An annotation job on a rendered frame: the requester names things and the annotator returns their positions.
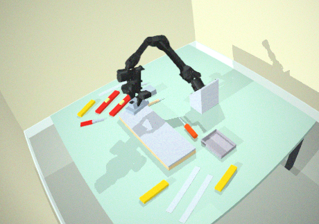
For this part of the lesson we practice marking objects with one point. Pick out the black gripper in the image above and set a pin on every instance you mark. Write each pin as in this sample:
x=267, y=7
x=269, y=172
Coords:
x=142, y=95

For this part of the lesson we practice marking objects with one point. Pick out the yellow flat bar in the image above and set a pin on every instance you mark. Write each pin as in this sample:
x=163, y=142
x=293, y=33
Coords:
x=228, y=174
x=86, y=108
x=154, y=191

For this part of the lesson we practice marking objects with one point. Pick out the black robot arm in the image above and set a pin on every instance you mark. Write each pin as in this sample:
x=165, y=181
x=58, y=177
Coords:
x=162, y=43

